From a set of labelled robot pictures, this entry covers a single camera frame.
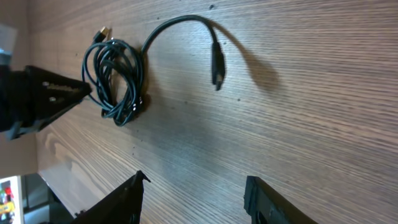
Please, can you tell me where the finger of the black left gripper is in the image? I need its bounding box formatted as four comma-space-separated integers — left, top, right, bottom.
14, 65, 91, 133

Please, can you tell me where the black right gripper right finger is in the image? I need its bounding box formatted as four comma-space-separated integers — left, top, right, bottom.
244, 175, 317, 224

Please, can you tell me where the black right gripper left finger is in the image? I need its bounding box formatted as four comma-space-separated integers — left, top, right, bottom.
72, 170, 150, 224

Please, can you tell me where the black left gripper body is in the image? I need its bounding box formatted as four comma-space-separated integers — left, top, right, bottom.
1, 55, 28, 140

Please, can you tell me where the thin black cable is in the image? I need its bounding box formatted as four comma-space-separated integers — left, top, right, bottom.
81, 26, 146, 128

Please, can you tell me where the thick black cable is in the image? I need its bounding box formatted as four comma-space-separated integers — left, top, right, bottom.
141, 14, 226, 91

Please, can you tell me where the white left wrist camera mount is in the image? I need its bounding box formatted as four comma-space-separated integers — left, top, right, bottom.
0, 24, 17, 66

